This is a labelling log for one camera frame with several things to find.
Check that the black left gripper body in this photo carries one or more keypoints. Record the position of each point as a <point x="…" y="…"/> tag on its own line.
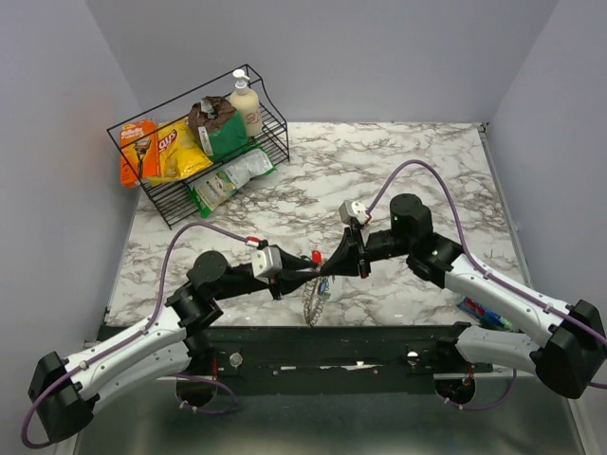
<point x="241" y="286"/>

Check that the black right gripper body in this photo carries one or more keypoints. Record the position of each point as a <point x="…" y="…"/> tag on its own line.
<point x="385" y="244"/>

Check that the red key tag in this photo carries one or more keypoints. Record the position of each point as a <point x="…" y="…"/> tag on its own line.
<point x="316" y="257"/>

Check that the blue key tag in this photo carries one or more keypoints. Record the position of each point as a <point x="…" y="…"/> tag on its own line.
<point x="323" y="286"/>

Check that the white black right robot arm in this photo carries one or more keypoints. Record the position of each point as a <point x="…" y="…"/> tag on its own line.
<point x="563" y="344"/>

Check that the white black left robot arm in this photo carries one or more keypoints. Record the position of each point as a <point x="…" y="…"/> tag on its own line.
<point x="65" y="391"/>

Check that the white green snack pouch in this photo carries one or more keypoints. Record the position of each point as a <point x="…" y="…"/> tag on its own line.
<point x="237" y="173"/>

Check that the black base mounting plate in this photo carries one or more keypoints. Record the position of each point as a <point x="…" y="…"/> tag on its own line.
<point x="334" y="381"/>

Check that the blue green toothbrush pack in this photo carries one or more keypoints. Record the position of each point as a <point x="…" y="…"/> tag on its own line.
<point x="485" y="316"/>

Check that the yellow chips bag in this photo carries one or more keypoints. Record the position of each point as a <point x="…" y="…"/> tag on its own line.
<point x="179" y="156"/>

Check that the green brown bag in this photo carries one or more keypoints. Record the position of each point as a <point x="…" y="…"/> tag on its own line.
<point x="217" y="128"/>

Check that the orange razor package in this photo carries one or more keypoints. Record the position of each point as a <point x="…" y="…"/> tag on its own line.
<point x="139" y="152"/>

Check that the cream lotion pump bottle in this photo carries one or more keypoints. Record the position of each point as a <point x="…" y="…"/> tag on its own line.
<point x="246" y="102"/>

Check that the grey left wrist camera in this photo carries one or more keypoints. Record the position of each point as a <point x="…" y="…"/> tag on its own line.
<point x="266" y="262"/>

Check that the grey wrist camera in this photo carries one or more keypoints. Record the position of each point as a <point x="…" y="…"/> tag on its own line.
<point x="266" y="262"/>
<point x="354" y="213"/>

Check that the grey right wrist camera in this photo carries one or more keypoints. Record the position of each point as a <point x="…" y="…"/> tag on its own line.
<point x="354" y="213"/>

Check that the black wire rack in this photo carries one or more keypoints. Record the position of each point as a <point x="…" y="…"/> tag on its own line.
<point x="173" y="201"/>

